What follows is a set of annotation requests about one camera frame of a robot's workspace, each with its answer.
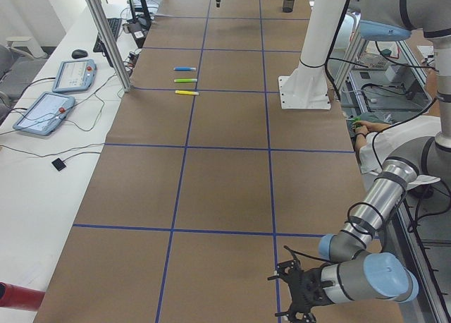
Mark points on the person in white shirt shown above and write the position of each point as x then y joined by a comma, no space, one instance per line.
375,140

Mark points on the red bottle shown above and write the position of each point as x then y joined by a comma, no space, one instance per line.
20,298

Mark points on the aluminium frame post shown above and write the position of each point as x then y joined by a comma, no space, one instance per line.
106,35

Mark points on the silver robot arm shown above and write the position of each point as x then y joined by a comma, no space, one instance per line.
348,271

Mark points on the blue highlighter marker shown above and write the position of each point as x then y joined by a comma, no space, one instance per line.
184,68

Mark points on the small black square device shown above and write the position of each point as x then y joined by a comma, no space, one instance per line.
58,164

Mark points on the yellow highlighter marker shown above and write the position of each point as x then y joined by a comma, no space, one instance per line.
186,92

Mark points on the blue teach pendant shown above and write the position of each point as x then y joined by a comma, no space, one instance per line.
46,114
75,76

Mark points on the right black mesh cup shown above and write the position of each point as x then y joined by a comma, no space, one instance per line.
288,6

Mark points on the upper blue teach pendant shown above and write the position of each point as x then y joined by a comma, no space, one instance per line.
75,76

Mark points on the green highlighter marker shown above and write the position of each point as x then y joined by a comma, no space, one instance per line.
185,80

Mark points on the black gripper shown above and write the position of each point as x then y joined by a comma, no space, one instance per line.
311,285

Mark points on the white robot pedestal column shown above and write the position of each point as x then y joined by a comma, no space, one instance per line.
306,87

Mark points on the lower blue teach pendant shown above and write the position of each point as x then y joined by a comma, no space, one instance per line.
46,114

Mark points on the black computer mouse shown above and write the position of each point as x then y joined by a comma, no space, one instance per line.
79,54

